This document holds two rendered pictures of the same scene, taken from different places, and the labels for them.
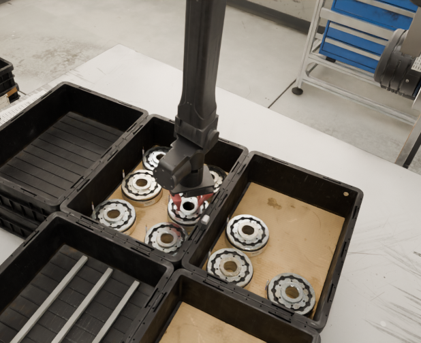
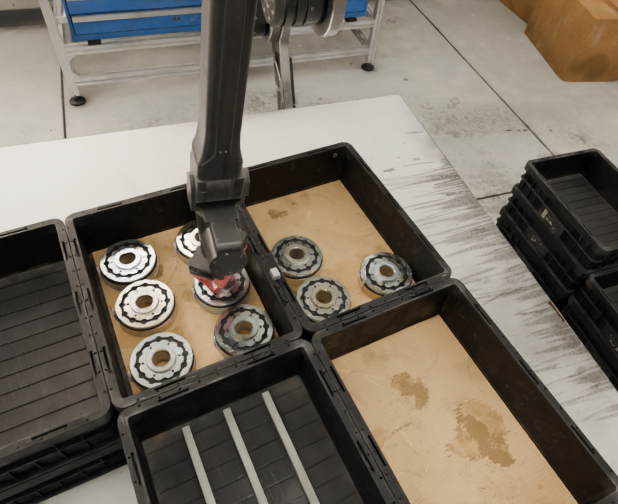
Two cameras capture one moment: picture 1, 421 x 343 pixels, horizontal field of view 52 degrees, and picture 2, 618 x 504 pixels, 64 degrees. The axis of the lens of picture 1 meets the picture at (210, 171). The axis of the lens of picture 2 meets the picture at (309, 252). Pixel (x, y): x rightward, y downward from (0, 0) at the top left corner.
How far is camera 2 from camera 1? 0.44 m
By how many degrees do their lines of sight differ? 35
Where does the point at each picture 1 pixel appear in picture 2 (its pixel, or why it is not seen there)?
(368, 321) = not seen: hidden behind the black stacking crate
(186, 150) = (226, 213)
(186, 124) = (212, 184)
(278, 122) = (160, 136)
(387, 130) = not seen: hidden behind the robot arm
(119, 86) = not seen: outside the picture
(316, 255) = (357, 228)
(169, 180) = (239, 259)
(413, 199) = (340, 129)
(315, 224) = (327, 203)
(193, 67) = (230, 98)
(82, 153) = (12, 336)
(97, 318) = (274, 461)
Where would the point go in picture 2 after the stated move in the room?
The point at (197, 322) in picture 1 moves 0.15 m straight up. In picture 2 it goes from (350, 368) to (365, 325)
